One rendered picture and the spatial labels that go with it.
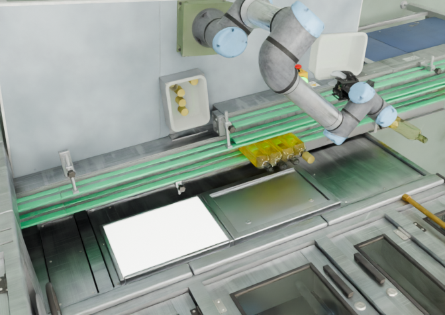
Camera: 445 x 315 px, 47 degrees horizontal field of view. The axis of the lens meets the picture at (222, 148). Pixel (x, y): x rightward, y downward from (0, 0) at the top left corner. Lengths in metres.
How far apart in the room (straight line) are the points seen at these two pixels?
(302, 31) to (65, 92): 0.99
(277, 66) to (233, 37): 0.41
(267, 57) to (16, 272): 0.89
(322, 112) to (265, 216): 0.55
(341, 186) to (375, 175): 0.17
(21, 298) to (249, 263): 0.82
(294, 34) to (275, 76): 0.13
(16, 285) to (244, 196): 1.05
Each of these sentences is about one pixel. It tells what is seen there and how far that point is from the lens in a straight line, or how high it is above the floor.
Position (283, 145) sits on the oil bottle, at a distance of 2.17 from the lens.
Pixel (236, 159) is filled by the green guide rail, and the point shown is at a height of 0.95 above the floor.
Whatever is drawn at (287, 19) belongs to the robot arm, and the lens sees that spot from 1.51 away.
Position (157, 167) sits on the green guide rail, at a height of 0.95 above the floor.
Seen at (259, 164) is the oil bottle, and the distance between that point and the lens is 2.10.
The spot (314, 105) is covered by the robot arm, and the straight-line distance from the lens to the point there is 1.64.
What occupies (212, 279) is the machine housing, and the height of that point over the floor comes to 1.43.
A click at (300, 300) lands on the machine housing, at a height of 1.64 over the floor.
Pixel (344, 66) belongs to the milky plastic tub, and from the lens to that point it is 2.17.
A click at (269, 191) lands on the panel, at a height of 1.11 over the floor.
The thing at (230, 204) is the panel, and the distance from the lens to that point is 2.10.
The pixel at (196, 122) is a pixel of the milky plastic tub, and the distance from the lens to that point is 2.20.
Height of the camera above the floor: 2.68
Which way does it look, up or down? 54 degrees down
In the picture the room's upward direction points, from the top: 137 degrees clockwise
